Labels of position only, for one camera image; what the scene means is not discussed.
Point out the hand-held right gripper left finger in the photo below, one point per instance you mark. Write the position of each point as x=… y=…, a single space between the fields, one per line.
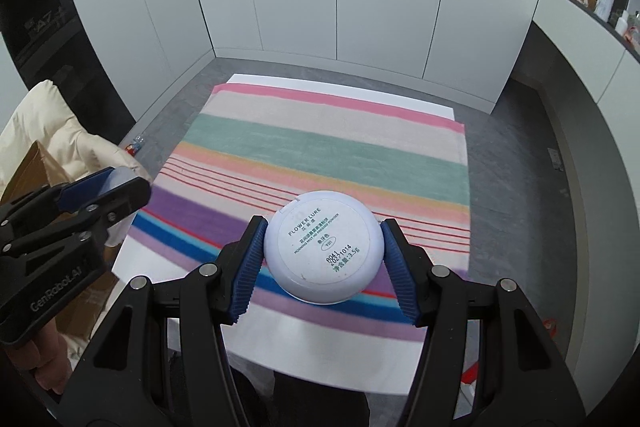
x=247 y=272

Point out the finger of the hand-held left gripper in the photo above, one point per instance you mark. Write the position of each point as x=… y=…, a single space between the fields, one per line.
x=87 y=189
x=125 y=199

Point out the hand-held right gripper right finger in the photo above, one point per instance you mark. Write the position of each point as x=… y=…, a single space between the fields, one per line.
x=402 y=277

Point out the brown cardboard box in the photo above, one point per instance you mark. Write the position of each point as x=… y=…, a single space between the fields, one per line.
x=30 y=167

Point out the white round powder compact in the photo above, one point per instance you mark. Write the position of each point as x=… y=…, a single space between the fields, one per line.
x=325 y=252

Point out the person's left hand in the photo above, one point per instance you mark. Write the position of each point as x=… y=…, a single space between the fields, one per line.
x=40 y=362

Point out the small clear bottle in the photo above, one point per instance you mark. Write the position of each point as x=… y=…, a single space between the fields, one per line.
x=139 y=138

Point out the cream padded armchair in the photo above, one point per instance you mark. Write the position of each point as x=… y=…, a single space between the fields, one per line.
x=50 y=127

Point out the striped colourful cloth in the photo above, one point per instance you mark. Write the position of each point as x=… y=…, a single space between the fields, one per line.
x=325 y=147

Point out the person's legs in black trousers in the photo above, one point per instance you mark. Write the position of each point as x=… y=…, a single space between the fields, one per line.
x=310 y=407

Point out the black glass cabinet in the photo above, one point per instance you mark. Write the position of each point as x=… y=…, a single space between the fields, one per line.
x=45 y=37

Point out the floor socket plate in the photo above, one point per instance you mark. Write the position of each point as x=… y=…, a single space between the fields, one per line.
x=556 y=158

